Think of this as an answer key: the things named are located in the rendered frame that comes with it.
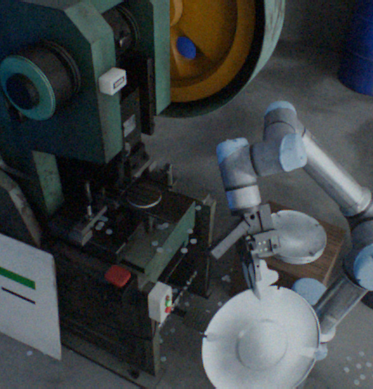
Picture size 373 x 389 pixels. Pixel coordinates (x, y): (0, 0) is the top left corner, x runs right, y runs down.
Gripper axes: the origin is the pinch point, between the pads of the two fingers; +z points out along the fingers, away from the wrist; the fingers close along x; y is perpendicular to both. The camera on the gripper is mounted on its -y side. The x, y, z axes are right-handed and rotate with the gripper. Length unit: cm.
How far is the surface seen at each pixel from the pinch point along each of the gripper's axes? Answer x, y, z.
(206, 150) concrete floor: 203, 61, -55
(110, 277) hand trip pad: 46, -28, -7
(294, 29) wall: 293, 204, -162
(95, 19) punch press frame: 14, -20, -73
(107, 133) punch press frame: 31, -21, -48
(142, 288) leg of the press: 57, -18, 1
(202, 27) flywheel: 48, 20, -81
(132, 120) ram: 49, -11, -54
